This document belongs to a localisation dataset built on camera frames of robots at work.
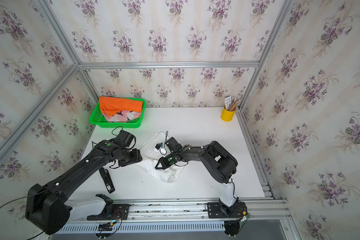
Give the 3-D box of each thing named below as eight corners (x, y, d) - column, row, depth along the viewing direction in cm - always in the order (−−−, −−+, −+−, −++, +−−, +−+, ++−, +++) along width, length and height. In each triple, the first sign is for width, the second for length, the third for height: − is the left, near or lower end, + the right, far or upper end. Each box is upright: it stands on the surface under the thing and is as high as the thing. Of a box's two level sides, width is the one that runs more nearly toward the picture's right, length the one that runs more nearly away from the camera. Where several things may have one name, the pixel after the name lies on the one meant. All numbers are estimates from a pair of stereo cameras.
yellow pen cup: (220, 120, 114) (222, 112, 107) (220, 113, 120) (223, 104, 112) (232, 123, 113) (235, 114, 106) (232, 115, 118) (235, 106, 111)
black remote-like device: (110, 193, 80) (108, 191, 77) (101, 171, 88) (98, 169, 85) (117, 189, 82) (115, 187, 79) (107, 167, 90) (104, 165, 87)
